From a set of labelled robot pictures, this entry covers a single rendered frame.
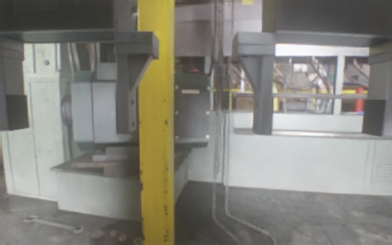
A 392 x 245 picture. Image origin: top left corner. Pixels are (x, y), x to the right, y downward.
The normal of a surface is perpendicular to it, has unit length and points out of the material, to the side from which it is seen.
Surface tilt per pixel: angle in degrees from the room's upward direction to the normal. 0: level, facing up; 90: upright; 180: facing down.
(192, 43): 90
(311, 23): 90
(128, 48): 90
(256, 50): 90
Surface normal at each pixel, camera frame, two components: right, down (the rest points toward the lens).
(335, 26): -0.01, 0.12
